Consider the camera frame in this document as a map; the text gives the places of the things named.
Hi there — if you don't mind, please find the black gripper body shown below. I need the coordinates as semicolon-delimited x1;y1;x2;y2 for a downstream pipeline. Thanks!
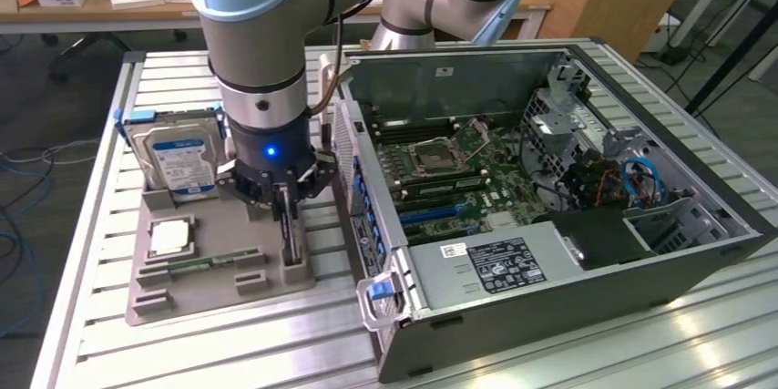
228;113;322;184

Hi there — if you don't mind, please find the green graphics card black cooler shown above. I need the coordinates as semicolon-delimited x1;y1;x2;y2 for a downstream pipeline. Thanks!
274;179;305;271

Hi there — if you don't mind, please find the grey parts rack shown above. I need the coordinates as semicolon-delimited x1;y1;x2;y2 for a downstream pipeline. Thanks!
125;151;320;327

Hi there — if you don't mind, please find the hard disk blue label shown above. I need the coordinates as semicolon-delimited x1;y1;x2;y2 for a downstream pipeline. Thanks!
130;127;222;202

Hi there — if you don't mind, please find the silver CPU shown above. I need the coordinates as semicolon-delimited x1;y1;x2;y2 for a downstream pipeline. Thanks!
147;220;198;257

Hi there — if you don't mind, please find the green RAM stick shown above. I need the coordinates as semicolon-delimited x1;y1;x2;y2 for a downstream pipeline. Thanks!
143;250;265;274
398;174;489;201

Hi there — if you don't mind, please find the CPU socket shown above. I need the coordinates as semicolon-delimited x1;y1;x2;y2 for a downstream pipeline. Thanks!
408;138;472;177

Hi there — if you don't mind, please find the blue expansion slot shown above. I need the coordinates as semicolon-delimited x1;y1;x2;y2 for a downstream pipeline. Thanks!
398;206;462;224

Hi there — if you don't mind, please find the hard disk drive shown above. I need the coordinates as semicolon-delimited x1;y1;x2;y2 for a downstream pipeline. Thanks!
114;105;232;194

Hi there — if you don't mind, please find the metal socket cover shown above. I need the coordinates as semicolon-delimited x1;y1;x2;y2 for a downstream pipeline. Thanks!
453;116;496;167

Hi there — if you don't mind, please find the green motherboard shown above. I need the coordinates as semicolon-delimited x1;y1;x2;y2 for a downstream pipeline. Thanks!
358;101;553;247

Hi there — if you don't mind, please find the silver chipset heatsink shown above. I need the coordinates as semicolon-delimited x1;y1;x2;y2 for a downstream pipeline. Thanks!
485;213;521;230

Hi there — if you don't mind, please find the grey power supply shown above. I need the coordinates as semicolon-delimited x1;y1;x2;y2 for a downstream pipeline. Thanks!
404;220;589;311

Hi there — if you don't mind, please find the black chair base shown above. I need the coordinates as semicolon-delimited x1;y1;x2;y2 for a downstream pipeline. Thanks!
42;31;133;85

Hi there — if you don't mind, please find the perforated metal drive cage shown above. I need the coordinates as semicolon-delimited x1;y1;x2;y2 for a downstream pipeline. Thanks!
521;86;609;171

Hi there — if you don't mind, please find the black open PC case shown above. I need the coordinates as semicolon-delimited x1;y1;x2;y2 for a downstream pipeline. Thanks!
320;37;778;384

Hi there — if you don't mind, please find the grey disk bay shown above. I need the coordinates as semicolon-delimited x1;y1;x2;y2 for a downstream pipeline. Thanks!
623;192;737;256

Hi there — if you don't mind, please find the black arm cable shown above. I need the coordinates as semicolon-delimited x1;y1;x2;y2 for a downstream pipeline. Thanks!
332;0;394;110

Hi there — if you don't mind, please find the blue floor cable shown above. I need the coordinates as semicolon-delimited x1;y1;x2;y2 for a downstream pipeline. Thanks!
0;147;61;340

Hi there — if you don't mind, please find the black wire bundle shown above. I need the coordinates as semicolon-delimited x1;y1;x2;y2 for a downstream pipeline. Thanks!
516;127;589;212

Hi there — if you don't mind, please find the blue wire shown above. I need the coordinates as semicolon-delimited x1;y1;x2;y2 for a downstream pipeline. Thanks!
623;156;669;203

